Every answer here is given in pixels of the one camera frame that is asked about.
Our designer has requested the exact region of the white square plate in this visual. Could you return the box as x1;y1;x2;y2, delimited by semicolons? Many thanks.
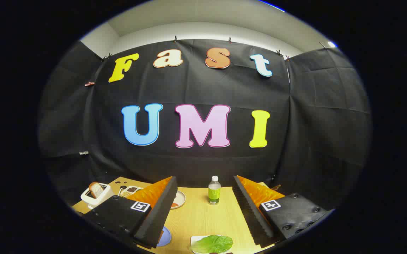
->
190;235;225;253

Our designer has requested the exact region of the white round plate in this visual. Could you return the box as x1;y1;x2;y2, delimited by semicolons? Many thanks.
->
170;190;186;210

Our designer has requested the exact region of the green lettuce leaf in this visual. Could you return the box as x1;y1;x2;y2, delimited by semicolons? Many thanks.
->
191;235;233;254

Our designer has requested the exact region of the white divided seasoning tray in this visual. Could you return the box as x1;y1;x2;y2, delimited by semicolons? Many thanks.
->
119;186;144;198

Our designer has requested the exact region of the clear bottle with green label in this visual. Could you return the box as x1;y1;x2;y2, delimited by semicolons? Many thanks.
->
208;176;221;205

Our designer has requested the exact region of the toasted bread slice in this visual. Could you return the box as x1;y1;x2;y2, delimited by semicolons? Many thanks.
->
89;182;104;199

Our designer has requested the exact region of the blue round plate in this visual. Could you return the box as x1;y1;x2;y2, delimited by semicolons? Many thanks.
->
156;226;172;247

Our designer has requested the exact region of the white toaster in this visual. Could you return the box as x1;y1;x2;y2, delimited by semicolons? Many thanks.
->
81;182;114;209

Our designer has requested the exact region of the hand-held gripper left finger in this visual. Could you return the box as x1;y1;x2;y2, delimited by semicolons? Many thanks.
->
84;176;178;249

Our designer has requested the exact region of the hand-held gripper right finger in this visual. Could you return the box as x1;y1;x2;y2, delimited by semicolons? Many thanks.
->
232;175;334;247

